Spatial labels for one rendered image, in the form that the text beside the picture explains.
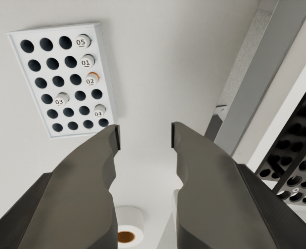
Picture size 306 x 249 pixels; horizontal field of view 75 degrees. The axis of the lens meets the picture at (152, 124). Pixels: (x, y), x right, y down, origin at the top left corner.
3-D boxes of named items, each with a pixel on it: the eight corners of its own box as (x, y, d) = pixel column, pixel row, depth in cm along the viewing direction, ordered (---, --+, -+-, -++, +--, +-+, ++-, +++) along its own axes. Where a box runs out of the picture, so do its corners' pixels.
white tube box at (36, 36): (118, 118, 29) (115, 133, 25) (59, 124, 28) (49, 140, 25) (100, 21, 22) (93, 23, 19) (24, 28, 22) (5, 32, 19)
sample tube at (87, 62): (100, 59, 24) (93, 69, 20) (90, 60, 24) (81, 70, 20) (98, 48, 23) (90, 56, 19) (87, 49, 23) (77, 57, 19)
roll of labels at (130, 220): (112, 202, 37) (110, 222, 34) (148, 209, 39) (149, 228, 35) (104, 225, 40) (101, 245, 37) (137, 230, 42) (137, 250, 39)
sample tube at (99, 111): (109, 102, 27) (105, 118, 23) (100, 103, 27) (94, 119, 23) (108, 94, 26) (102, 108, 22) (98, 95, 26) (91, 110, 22)
